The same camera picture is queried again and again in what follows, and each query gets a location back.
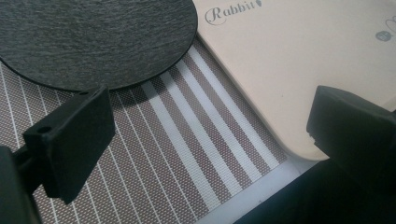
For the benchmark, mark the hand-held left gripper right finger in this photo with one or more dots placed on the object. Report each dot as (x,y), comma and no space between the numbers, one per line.
(351,130)

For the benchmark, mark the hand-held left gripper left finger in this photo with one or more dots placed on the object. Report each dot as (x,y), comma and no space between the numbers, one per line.
(73,141)

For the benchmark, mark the beige cutting board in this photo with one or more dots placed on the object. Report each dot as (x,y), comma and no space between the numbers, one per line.
(292,65)

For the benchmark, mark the brown striped woven placemat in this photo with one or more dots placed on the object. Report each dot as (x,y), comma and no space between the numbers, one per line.
(174,146)

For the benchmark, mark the round dark grey coaster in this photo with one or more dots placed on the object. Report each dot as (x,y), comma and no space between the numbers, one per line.
(93,40)

